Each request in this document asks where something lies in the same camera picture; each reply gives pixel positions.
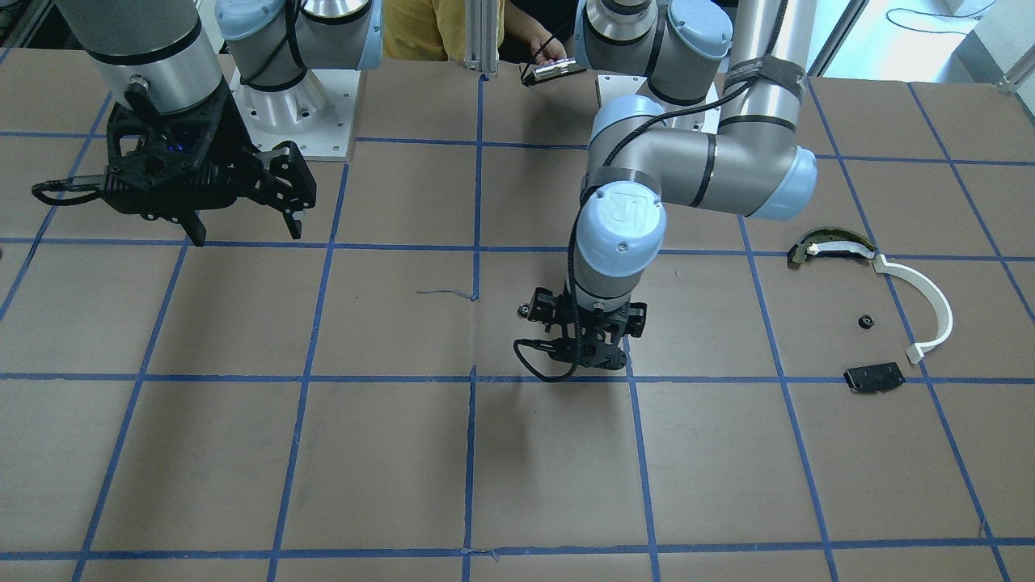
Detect smartphone in hand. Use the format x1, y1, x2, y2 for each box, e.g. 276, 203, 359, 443
521, 58, 588, 87

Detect person in yellow shirt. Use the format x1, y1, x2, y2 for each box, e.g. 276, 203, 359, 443
383, 1, 579, 62

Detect aluminium frame post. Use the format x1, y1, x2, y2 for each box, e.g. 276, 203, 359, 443
461, 0, 501, 77

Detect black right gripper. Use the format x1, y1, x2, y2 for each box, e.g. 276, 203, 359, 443
101, 79, 317, 248

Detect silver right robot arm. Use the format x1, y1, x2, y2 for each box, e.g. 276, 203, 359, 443
31, 1, 317, 248

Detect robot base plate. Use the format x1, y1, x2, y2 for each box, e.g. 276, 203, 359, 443
230, 70, 362, 162

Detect white curved plastic arc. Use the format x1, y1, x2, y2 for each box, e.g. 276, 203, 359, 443
873, 254, 954, 365

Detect person's hand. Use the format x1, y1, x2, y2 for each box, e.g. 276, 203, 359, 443
522, 27, 567, 65

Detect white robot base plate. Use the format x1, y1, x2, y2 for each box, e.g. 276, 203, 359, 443
596, 74, 720, 135

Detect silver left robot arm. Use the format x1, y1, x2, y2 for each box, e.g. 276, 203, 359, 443
513, 1, 818, 369

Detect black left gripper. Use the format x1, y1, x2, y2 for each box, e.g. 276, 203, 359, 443
520, 287, 648, 369

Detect black rectangular plastic part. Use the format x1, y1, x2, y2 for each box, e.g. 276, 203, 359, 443
842, 362, 905, 394

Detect green curved brake shoe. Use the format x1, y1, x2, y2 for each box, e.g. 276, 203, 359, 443
787, 227, 877, 269

